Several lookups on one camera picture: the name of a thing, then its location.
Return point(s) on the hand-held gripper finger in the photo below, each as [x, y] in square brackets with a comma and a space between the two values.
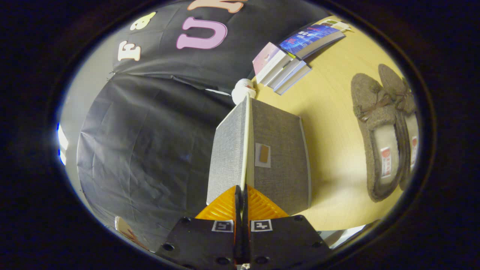
[237, 213]
[245, 213]

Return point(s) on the grey fabric storage box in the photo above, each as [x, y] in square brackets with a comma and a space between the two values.
[281, 168]

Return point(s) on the brown fuzzy shoe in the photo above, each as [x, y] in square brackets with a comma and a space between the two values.
[369, 101]
[390, 78]

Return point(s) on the black backdrop cloth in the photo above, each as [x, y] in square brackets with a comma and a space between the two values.
[150, 150]

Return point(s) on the white plush toy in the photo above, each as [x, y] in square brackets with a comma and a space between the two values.
[243, 92]

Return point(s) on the pale blue book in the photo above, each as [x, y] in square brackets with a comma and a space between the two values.
[296, 78]

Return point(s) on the white book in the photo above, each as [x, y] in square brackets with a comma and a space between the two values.
[287, 71]

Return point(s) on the pink cover book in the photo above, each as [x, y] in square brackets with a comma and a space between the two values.
[267, 56]

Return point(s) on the dark blue cover book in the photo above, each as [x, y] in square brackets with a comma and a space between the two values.
[311, 37]

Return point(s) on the white colour swatch card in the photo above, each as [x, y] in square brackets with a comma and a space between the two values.
[339, 25]

